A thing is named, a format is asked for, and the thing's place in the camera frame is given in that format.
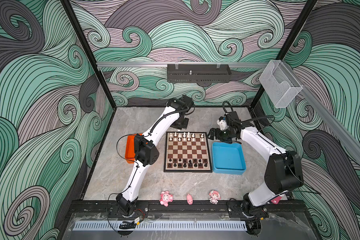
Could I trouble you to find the clear plastic wall holder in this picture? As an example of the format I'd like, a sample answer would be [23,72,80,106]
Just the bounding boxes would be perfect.
[260,60,303,109]

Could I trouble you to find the white rabbit pink figure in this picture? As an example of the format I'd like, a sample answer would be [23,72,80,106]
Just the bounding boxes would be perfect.
[271,196,282,205]

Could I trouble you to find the aluminium rail right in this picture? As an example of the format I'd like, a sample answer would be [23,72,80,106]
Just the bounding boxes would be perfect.
[290,67,360,165]

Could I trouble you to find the black pieces on board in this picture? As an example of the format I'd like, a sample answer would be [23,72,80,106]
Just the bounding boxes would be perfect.
[166,159,210,170]

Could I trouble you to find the aluminium rail back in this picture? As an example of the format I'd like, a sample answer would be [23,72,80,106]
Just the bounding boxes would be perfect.
[96,61,268,69]

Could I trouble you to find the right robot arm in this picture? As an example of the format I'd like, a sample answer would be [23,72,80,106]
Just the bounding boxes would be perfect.
[207,101,304,215]

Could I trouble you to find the pink hooded doll figure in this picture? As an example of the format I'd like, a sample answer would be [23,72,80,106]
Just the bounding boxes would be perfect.
[209,190,221,205]

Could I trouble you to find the aluminium rail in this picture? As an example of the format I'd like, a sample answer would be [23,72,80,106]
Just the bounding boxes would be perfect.
[290,67,360,165]
[96,61,268,69]

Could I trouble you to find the chess board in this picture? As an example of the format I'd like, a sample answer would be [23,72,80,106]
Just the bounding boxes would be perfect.
[164,132,213,173]

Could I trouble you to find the small pink pig figure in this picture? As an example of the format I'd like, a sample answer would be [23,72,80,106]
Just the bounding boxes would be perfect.
[187,194,194,205]

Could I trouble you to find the pink plush figure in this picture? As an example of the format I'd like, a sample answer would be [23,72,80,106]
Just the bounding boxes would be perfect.
[160,191,174,207]

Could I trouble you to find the blue tray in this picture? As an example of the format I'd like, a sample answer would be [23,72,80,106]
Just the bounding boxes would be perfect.
[211,142,246,175]

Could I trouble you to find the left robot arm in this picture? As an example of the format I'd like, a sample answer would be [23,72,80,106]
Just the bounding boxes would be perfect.
[116,95,194,216]

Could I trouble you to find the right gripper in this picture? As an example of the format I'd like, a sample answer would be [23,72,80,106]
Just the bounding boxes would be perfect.
[206,127,237,143]

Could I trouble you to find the white pieces on board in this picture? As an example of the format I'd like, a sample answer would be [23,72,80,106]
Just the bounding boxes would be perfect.
[167,132,206,142]

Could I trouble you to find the black wall tray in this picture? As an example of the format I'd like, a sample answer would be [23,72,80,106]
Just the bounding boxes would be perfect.
[167,65,232,84]

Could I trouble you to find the orange tray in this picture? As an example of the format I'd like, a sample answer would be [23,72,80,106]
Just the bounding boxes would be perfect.
[125,134,142,164]

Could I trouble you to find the white slotted cable duct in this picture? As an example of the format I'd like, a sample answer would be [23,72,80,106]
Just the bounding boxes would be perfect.
[73,221,247,232]

